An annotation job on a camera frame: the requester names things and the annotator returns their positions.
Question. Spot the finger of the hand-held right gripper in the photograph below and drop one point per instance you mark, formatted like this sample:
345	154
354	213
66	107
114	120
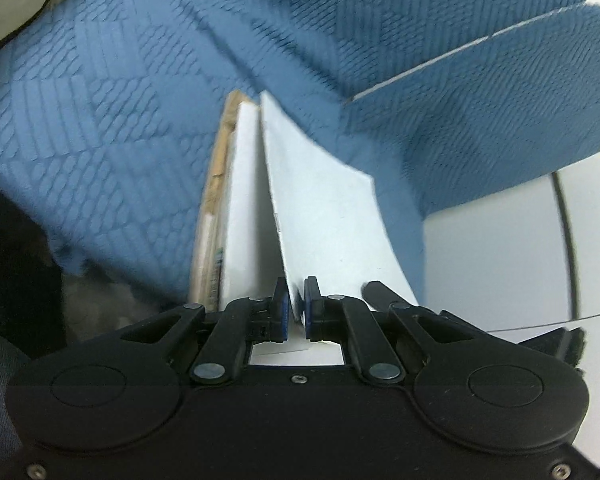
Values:
377	292

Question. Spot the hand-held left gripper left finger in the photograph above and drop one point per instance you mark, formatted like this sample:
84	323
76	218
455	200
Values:
280	312

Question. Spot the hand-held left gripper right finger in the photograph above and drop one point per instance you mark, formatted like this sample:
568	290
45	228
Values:
311	312

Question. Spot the white paper sheet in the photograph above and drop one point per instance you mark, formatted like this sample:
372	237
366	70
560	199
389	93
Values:
330	200

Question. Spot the tan cover book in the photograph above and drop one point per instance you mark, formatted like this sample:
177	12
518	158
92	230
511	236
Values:
210	220

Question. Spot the white table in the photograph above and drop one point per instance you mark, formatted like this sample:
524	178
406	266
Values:
505	260

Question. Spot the blue textured blanket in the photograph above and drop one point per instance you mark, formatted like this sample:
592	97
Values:
130	135

